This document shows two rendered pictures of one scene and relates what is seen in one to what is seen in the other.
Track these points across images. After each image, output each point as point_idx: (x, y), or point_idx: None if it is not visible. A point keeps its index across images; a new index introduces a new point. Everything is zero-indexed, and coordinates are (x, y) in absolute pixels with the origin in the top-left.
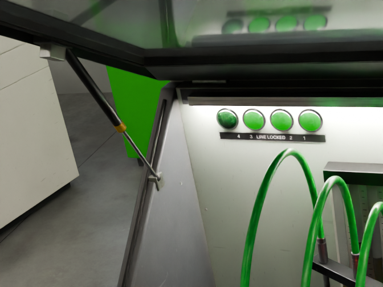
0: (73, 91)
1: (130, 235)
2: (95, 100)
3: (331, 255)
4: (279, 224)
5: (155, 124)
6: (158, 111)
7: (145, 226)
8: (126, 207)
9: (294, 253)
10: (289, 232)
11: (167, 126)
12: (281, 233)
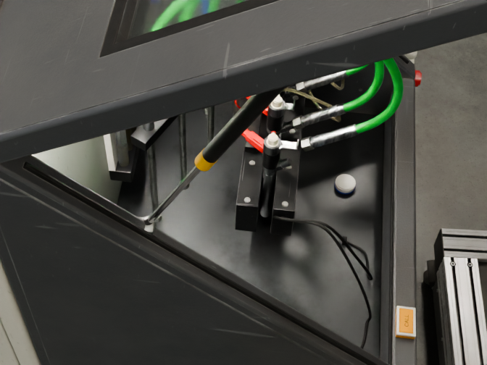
0: None
1: (221, 286)
2: (246, 129)
3: (101, 143)
4: (81, 172)
5: (64, 196)
6: (41, 185)
7: (211, 260)
8: None
9: (90, 187)
10: (85, 168)
11: (71, 178)
12: (83, 180)
